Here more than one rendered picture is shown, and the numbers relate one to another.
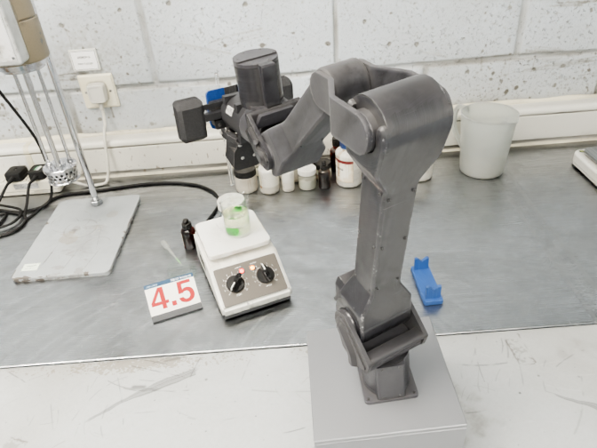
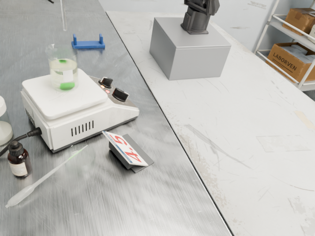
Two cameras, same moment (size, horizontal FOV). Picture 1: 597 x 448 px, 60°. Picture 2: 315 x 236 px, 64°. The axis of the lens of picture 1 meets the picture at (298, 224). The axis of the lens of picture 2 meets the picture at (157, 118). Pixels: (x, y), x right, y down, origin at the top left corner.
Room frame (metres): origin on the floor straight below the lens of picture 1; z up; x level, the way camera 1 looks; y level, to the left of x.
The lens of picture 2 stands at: (0.83, 0.54, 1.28)
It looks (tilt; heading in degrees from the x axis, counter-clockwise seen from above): 40 degrees down; 242
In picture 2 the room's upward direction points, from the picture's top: 11 degrees clockwise
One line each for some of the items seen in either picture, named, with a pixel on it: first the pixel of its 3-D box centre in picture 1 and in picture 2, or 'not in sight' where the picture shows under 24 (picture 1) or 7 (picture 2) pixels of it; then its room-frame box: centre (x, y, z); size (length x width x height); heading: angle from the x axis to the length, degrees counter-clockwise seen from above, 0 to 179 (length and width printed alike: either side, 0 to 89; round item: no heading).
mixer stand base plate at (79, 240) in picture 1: (82, 234); not in sight; (0.97, 0.48, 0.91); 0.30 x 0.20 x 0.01; 0
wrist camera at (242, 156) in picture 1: (249, 147); not in sight; (0.72, 0.07, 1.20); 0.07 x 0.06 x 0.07; 118
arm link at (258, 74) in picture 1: (269, 108); not in sight; (0.63, 0.02, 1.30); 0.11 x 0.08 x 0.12; 25
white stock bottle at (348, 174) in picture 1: (348, 161); not in sight; (1.11, -0.13, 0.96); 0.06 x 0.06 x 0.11
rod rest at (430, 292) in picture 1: (426, 278); (88, 40); (0.71, -0.22, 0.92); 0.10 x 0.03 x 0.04; 1
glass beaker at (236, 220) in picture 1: (236, 214); (62, 67); (0.81, 0.11, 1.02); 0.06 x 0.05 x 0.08; 130
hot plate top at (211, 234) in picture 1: (232, 233); (65, 91); (0.81, 0.13, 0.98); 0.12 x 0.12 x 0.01; 19
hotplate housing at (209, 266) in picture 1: (238, 259); (79, 104); (0.78, 0.12, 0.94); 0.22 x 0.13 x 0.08; 19
